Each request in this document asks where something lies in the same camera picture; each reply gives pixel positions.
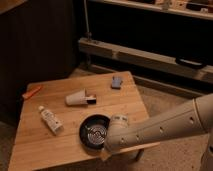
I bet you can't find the black ceramic bowl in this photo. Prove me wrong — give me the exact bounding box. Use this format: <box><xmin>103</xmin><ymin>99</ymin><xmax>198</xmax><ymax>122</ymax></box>
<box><xmin>79</xmin><ymin>114</ymin><xmax>110</xmax><ymax>150</ymax></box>

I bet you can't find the white squeeze tube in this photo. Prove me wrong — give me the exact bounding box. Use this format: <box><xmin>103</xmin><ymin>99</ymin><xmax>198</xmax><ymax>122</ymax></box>
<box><xmin>38</xmin><ymin>106</ymin><xmax>63</xmax><ymax>135</ymax></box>

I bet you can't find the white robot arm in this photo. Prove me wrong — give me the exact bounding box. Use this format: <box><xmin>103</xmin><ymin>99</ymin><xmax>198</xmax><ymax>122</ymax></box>
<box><xmin>100</xmin><ymin>93</ymin><xmax>213</xmax><ymax>171</ymax></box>

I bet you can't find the small red black box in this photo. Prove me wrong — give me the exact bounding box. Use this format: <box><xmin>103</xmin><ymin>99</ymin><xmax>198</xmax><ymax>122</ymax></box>
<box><xmin>86</xmin><ymin>95</ymin><xmax>97</xmax><ymax>104</ymax></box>

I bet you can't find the wooden low table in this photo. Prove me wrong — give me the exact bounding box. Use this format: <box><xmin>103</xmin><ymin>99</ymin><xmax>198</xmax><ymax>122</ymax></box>
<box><xmin>7</xmin><ymin>71</ymin><xmax>161</xmax><ymax>171</ymax></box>

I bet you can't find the white paper cup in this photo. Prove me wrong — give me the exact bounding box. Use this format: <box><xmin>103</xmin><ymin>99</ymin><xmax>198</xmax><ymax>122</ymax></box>
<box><xmin>65</xmin><ymin>89</ymin><xmax>87</xmax><ymax>106</ymax></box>

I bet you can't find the small blue sponge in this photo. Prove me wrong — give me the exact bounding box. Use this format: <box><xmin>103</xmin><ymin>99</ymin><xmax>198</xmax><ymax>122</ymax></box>
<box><xmin>111</xmin><ymin>76</ymin><xmax>123</xmax><ymax>89</ymax></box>

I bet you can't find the orange marker pen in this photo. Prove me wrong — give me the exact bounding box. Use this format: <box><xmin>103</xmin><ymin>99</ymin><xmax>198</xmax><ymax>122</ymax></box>
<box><xmin>22</xmin><ymin>86</ymin><xmax>42</xmax><ymax>100</ymax></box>

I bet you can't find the long grey case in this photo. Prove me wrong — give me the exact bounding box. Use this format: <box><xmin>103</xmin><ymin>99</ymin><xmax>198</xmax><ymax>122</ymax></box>
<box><xmin>78</xmin><ymin>37</ymin><xmax>213</xmax><ymax>84</ymax></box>

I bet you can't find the metal vertical pole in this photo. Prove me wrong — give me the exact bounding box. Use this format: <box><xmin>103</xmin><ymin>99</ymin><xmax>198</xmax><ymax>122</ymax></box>
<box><xmin>83</xmin><ymin>0</ymin><xmax>92</xmax><ymax>41</ymax></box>

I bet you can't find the black case handle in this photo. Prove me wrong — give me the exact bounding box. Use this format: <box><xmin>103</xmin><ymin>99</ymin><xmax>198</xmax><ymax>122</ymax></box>
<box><xmin>175</xmin><ymin>58</ymin><xmax>207</xmax><ymax>70</ymax></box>

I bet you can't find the white wall shelf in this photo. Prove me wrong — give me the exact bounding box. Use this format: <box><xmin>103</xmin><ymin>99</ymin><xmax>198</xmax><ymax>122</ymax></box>
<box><xmin>90</xmin><ymin>0</ymin><xmax>213</xmax><ymax>21</ymax></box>

